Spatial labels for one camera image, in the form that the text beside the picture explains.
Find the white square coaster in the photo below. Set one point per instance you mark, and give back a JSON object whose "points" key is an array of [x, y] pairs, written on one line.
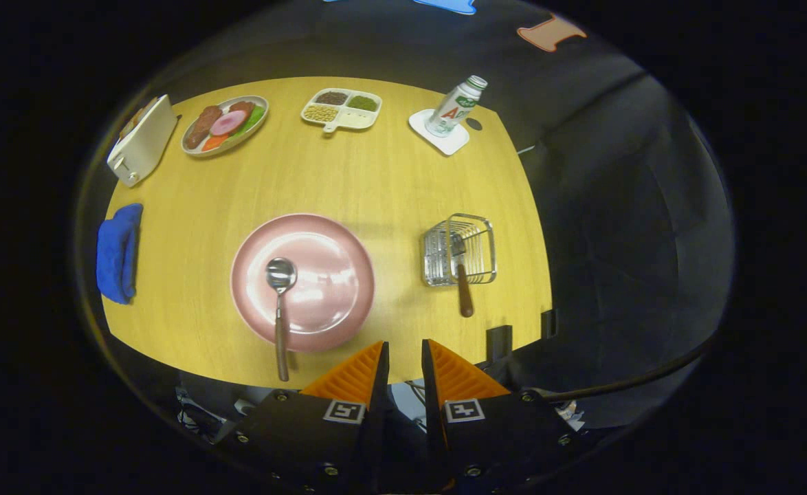
{"points": [[451, 143]]}

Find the pile of yellow beans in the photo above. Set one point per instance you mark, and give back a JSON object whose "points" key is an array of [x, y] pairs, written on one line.
{"points": [[321, 113]]}

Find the small brown meat piece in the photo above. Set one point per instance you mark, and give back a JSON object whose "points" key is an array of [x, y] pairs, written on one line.
{"points": [[242, 107]]}

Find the pile of dark beans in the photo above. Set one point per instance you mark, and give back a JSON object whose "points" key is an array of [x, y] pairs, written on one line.
{"points": [[332, 97]]}

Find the orange carrot slice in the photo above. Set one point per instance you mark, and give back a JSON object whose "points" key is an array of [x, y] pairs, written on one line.
{"points": [[214, 142]]}

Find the blue folded towel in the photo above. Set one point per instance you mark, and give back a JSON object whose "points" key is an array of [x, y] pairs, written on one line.
{"points": [[118, 254]]}

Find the pink round plate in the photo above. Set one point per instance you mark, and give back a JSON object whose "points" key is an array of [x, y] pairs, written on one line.
{"points": [[328, 275]]}

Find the white toaster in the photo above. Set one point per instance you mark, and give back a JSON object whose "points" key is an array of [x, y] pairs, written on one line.
{"points": [[146, 144]]}

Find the large brown meat piece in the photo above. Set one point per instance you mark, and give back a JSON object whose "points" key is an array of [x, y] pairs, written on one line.
{"points": [[202, 127]]}

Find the pink ham slice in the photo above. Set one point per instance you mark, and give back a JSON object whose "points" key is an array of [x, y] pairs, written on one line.
{"points": [[228, 123]]}

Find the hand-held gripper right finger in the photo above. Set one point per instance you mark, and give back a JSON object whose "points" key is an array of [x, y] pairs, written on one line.
{"points": [[430, 385]]}

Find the black backdrop cloth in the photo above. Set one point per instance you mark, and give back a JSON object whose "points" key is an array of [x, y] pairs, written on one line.
{"points": [[616, 206]]}

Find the white green-label bottle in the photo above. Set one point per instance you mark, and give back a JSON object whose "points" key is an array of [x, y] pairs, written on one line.
{"points": [[453, 106]]}

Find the pile of green beans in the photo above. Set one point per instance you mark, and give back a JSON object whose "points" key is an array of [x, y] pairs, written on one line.
{"points": [[363, 103]]}

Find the black table grommet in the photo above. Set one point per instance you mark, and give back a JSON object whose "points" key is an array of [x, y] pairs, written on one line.
{"points": [[473, 124]]}

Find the green lettuce leaf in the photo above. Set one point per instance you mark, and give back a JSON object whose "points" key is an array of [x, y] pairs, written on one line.
{"points": [[255, 118]]}

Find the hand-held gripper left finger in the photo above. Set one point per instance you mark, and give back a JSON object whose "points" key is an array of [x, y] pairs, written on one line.
{"points": [[381, 385]]}

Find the toast slice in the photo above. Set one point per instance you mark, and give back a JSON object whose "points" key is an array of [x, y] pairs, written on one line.
{"points": [[130, 125], [148, 107]]}

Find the white divided dish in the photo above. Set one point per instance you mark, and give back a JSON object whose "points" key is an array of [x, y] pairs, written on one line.
{"points": [[359, 120]]}

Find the black table clamp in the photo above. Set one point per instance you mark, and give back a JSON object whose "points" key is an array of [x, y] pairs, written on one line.
{"points": [[548, 323], [498, 342]]}

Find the grey food plate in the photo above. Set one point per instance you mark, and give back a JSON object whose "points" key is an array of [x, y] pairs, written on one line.
{"points": [[194, 148]]}

